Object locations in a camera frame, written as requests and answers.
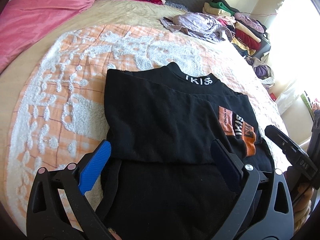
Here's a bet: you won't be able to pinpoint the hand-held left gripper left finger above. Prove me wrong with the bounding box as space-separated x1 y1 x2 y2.
25 140 120 240

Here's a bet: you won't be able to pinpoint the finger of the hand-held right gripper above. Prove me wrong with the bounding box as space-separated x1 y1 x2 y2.
309 109 320 160
264 124 304 159

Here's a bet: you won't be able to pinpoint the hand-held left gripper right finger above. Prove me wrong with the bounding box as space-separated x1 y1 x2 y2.
210 140 295 240

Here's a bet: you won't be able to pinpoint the black long-sleeve shirt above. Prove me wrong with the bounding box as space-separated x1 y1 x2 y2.
101 62 273 240

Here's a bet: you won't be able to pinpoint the purple crumpled clothes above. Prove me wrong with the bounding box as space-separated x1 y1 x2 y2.
245 56 275 81

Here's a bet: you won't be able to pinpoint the pile of folded clothes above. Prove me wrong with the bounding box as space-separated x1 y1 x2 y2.
202 0 272 57

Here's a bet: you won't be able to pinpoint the person's right hand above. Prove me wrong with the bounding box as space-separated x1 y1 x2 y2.
294 186 314 221

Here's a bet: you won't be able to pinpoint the white plastic bag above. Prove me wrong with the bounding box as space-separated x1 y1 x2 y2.
275 90 304 116

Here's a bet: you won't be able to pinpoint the orange white fluffy blanket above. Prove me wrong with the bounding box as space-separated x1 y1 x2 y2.
9 24 293 230

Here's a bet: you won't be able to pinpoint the lavender crumpled garment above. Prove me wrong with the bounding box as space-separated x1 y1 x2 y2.
160 14 234 44

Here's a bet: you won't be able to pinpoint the beige bed sheet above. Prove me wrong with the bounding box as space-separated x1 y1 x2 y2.
0 0 250 155

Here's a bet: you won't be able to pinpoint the pink quilt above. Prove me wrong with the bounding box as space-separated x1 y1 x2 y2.
0 0 122 74

